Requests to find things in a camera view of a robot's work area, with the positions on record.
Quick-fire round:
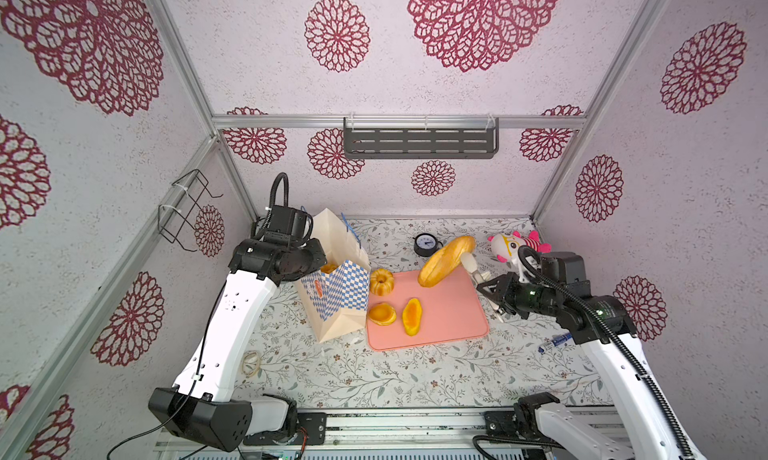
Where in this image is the yellow ring donut bread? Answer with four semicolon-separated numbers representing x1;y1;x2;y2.
321;263;338;274

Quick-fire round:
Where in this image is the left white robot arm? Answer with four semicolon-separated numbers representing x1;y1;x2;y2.
148;206;326;452

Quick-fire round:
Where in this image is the small bundt cake bread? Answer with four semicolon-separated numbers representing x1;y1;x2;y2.
369;268;395;296

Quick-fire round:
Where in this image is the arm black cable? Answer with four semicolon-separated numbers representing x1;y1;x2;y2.
472;245;697;460
106;171;316;460

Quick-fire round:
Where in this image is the blue checkered paper bag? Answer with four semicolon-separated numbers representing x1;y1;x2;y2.
296;209;371;343

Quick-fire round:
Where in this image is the pink plastic tray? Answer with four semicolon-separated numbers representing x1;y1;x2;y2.
366;268;489;351

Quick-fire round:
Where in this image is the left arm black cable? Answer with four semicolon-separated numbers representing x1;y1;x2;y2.
106;171;316;460

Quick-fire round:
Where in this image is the pink white plush toy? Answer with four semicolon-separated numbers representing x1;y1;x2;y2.
487;231;552;263

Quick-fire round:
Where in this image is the blue marker pen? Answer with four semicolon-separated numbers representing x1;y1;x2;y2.
538;333;572;354

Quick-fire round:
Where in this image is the black alarm clock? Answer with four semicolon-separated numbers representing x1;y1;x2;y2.
413;233;444;258

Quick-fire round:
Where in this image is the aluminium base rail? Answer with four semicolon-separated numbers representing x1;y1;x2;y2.
149;407;512;459

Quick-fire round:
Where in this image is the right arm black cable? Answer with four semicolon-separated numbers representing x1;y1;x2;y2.
472;245;697;460

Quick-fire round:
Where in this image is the long baguette bread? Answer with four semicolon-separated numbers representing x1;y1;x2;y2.
418;236;476;288

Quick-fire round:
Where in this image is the grey wall shelf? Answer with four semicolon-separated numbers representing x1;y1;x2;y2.
342;117;500;160

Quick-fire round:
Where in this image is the black wire wall rack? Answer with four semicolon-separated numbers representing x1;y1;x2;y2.
156;169;225;257

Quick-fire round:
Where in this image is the round yellow tart bread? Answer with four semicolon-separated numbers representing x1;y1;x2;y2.
367;302;397;326

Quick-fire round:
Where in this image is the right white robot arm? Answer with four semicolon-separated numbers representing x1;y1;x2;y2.
460;246;703;459

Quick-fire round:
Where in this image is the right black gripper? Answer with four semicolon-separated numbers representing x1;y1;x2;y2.
476;272;558;320

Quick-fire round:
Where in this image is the beige rubber band loop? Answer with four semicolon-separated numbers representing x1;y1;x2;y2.
241;350;261;378

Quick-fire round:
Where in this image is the yellow twisted bread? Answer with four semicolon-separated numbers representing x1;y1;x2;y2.
401;298;423;336

